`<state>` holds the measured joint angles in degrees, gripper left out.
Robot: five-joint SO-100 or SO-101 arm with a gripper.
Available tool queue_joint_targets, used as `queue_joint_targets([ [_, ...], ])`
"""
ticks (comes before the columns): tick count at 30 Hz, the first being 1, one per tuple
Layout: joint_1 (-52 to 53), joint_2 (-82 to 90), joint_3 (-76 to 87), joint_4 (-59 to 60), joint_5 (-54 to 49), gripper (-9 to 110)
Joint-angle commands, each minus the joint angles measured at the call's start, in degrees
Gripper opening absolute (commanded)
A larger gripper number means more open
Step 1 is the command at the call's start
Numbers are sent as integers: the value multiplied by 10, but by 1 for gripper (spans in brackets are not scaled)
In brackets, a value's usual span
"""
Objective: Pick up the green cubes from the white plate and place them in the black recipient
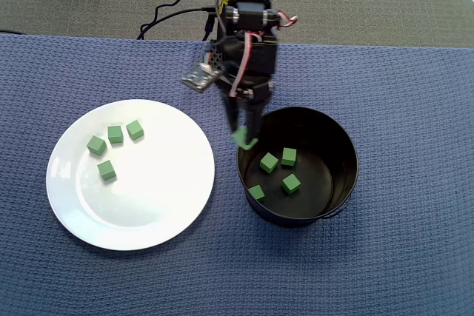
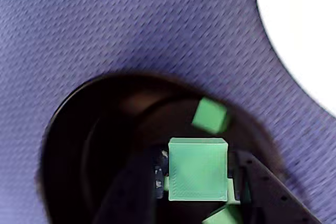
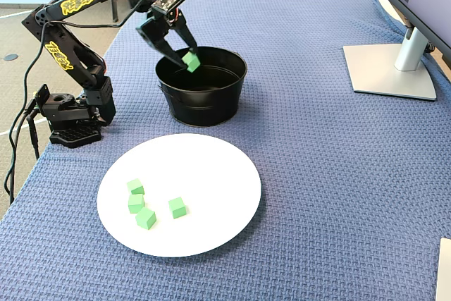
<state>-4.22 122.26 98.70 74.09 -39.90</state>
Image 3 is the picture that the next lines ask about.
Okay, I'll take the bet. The black metal stool frame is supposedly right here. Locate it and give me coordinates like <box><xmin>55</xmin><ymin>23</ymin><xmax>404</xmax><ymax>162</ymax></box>
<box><xmin>109</xmin><ymin>0</ymin><xmax>137</xmax><ymax>23</ymax></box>

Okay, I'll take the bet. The silver monitor stand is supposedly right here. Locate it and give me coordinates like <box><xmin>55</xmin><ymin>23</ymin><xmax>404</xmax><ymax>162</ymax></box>
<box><xmin>342</xmin><ymin>18</ymin><xmax>438</xmax><ymax>102</ymax></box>

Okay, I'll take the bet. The black power cable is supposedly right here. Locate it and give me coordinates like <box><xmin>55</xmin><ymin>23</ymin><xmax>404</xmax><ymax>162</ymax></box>
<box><xmin>26</xmin><ymin>113</ymin><xmax>42</xmax><ymax>161</ymax></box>

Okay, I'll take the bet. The black metal bucket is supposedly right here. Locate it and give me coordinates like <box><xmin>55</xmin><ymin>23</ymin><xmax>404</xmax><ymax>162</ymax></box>
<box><xmin>154</xmin><ymin>46</ymin><xmax>249</xmax><ymax>128</ymax></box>

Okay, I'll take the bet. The white flat sheet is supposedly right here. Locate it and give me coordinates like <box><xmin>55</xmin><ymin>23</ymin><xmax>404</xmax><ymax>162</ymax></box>
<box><xmin>435</xmin><ymin>237</ymin><xmax>451</xmax><ymax>301</ymax></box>

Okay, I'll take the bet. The black camera cable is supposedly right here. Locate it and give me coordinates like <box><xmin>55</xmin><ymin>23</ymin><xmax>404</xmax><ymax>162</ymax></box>
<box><xmin>3</xmin><ymin>0</ymin><xmax>158</xmax><ymax>207</ymax></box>

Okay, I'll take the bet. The black usb cable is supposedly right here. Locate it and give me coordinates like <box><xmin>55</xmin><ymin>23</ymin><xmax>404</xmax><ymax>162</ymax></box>
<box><xmin>4</xmin><ymin>103</ymin><xmax>35</xmax><ymax>207</ymax></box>

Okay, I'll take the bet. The white round plate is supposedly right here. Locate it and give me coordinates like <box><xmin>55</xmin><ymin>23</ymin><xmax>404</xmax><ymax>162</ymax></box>
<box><xmin>97</xmin><ymin>133</ymin><xmax>263</xmax><ymax>258</ymax></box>

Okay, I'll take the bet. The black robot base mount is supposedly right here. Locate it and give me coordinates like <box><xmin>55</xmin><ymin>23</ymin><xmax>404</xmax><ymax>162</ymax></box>
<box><xmin>26</xmin><ymin>84</ymin><xmax>106</xmax><ymax>149</ymax></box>

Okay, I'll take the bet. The green cube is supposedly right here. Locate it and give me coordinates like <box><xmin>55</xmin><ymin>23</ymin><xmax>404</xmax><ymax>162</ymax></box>
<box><xmin>126</xmin><ymin>178</ymin><xmax>145</xmax><ymax>195</ymax></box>
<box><xmin>181</xmin><ymin>51</ymin><xmax>202</xmax><ymax>73</ymax></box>
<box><xmin>128</xmin><ymin>193</ymin><xmax>146</xmax><ymax>214</ymax></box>
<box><xmin>168</xmin><ymin>197</ymin><xmax>187</xmax><ymax>219</ymax></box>
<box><xmin>135</xmin><ymin>207</ymin><xmax>157</xmax><ymax>231</ymax></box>

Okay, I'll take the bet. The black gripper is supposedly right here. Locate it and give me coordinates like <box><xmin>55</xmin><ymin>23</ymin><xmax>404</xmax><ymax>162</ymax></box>
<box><xmin>135</xmin><ymin>8</ymin><xmax>199</xmax><ymax>70</ymax></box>

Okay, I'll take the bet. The blue woven cloth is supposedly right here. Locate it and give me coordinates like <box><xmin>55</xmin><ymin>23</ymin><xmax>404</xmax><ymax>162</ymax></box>
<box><xmin>0</xmin><ymin>0</ymin><xmax>451</xmax><ymax>301</ymax></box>

